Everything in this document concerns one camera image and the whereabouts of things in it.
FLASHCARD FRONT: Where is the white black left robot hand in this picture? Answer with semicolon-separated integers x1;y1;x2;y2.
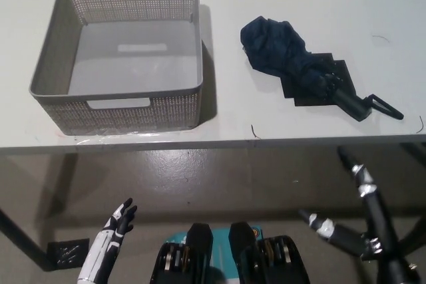
77;197;138;284

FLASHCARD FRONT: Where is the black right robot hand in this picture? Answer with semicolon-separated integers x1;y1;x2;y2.
298;146;426;284

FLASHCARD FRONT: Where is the navy umbrella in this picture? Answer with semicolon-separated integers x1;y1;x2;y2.
240;16;405;123

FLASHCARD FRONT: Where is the black tape patch on floor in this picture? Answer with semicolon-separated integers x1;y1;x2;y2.
46;237;91;270

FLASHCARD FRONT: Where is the black table leg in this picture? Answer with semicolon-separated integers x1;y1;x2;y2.
0;207;56;271

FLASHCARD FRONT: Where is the black robot torso block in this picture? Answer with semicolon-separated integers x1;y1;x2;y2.
229;221;312;284
149;222;214;284

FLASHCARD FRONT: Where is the clear tape strip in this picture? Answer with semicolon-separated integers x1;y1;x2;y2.
59;129;189;146

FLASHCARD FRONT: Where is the grey perforated plastic basket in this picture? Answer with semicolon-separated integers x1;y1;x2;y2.
28;0;204;136

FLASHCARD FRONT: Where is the black tape patch on table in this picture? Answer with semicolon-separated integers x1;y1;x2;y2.
280;52;357;108

